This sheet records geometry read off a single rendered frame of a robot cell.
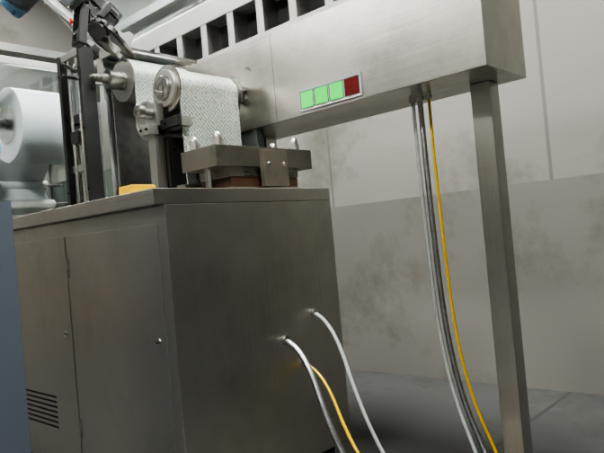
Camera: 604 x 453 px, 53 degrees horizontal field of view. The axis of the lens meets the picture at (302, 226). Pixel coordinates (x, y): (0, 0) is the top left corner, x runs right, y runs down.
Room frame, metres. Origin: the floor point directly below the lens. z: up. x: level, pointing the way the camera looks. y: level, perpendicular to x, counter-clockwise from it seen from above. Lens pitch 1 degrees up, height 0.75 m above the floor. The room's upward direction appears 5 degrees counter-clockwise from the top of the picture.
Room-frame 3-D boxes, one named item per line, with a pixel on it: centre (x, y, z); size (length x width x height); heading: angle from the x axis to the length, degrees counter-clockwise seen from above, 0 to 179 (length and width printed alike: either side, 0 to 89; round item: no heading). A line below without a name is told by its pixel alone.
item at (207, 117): (1.93, 0.26, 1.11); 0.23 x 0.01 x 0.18; 137
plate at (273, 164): (1.82, 0.07, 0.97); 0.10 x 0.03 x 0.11; 137
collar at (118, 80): (2.03, 0.59, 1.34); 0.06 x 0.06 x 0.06; 47
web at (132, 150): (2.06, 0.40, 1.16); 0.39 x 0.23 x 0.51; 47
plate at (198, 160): (1.87, 0.14, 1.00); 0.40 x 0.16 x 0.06; 137
